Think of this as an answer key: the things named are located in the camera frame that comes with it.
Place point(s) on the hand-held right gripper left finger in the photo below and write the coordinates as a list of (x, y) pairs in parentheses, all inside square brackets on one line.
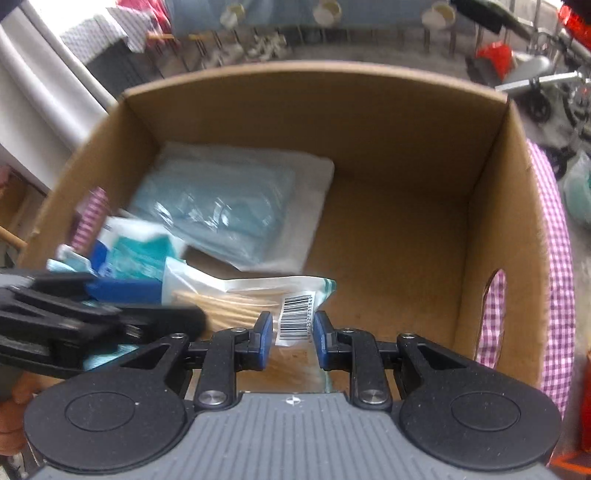
[(263, 341)]

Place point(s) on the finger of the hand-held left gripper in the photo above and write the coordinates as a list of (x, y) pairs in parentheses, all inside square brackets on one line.
[(124, 291), (161, 323)]

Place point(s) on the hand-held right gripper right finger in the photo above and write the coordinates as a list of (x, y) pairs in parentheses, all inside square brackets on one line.
[(322, 341)]

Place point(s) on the cotton swab packet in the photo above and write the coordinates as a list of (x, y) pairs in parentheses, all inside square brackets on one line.
[(295, 318)]

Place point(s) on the white teal packet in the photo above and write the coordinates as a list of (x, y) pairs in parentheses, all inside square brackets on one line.
[(138, 254)]

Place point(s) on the cardboard box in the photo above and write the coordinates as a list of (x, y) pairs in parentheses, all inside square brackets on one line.
[(392, 138)]

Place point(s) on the person's left hand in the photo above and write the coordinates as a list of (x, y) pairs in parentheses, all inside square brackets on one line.
[(11, 429)]

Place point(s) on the blue face mask packet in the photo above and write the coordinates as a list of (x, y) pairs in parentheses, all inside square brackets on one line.
[(221, 203)]

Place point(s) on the small wooden stool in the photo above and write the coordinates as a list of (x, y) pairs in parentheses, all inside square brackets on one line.
[(23, 203)]

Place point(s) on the white curtain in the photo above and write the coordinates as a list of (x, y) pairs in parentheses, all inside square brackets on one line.
[(41, 92)]

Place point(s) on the white chunky shoe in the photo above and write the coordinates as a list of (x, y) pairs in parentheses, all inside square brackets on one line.
[(214, 57), (233, 54)]

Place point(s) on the wooden stick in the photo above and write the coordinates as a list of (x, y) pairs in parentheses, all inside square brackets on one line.
[(161, 36)]

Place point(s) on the polka dot cloth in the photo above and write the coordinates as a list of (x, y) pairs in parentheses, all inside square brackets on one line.
[(106, 30)]

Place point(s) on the brown white sneaker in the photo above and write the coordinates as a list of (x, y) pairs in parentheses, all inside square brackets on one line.
[(259, 50), (277, 45)]

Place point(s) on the pink hanging garment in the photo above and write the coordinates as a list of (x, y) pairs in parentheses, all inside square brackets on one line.
[(152, 11)]

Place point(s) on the red orange object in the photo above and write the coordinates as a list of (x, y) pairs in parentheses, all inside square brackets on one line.
[(579, 461)]

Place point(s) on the translucent plastic bag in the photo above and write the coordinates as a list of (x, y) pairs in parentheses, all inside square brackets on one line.
[(577, 194)]

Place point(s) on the blue patterned bedsheet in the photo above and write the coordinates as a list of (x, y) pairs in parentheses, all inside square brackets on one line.
[(277, 11)]

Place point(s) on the small red plastic bag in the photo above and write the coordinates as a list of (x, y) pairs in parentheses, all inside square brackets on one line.
[(496, 57)]

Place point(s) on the wheelchair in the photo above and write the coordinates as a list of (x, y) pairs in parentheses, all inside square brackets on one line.
[(531, 69), (577, 101)]

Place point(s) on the large red plastic bag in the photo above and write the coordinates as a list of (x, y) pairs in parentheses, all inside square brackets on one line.
[(577, 23)]

